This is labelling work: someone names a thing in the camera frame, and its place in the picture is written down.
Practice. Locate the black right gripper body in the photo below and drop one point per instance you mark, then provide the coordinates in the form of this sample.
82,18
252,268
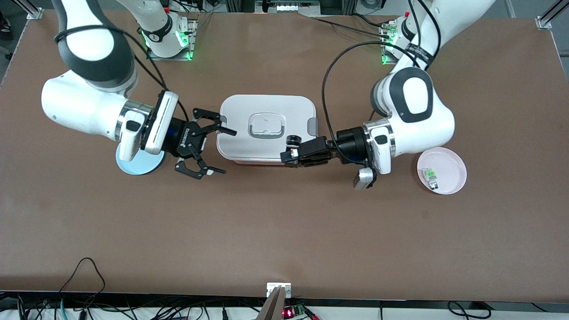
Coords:
183,141

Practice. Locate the orange push-button switch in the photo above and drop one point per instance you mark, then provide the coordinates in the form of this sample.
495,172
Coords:
293,141

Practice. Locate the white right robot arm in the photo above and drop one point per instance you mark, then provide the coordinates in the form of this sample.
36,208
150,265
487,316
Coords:
80,106

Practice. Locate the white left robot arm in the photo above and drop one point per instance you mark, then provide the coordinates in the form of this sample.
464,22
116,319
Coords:
413,111

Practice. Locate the white lidded lunch box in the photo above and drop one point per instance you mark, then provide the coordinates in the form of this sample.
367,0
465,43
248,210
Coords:
266,106

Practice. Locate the blue plate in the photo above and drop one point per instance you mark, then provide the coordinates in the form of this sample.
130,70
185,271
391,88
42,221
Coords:
138,165

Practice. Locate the pink plate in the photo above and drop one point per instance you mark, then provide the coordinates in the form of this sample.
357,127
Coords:
449,164

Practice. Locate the white power strip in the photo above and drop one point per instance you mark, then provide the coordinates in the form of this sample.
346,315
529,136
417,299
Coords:
293,7

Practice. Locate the circuit board with red display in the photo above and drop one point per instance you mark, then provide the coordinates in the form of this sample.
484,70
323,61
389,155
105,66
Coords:
293,311

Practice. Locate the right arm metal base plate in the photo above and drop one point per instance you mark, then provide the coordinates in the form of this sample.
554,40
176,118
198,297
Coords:
194,40

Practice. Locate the green push-button switch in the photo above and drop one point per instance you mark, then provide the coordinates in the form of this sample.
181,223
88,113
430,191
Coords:
430,175

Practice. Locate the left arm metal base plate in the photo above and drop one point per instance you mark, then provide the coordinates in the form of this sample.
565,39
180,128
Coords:
385,57

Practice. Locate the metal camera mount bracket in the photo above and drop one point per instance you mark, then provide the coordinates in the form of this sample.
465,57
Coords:
278,295

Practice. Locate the aluminium frame corner bracket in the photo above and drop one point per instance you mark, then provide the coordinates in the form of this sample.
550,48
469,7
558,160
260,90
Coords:
544,22
34,14

